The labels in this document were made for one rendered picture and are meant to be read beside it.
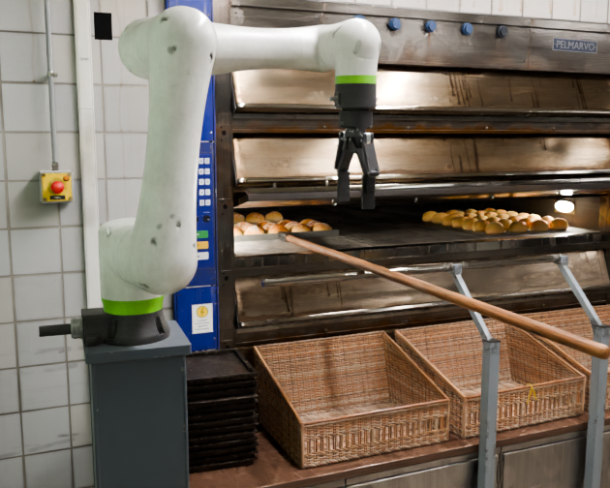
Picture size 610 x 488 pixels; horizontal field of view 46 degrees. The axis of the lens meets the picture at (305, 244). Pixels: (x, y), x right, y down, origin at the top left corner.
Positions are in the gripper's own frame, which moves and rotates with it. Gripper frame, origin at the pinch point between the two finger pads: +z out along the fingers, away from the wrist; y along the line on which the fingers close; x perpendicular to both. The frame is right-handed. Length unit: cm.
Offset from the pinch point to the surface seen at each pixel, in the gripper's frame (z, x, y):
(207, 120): -17, -12, -95
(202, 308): 49, -17, -93
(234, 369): 62, -13, -64
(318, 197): 10, 24, -84
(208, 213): 15, -13, -94
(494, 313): 28.5, 33.4, 8.1
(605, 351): 28, 36, 42
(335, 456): 89, 14, -46
